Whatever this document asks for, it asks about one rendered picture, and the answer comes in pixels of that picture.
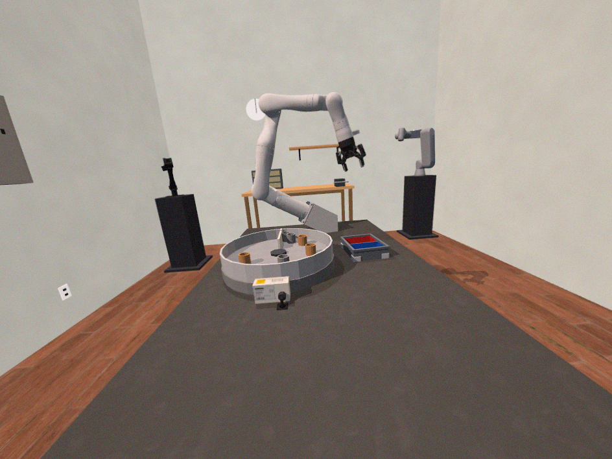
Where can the white round turntable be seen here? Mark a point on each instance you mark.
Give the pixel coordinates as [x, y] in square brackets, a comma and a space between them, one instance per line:
[265, 278]

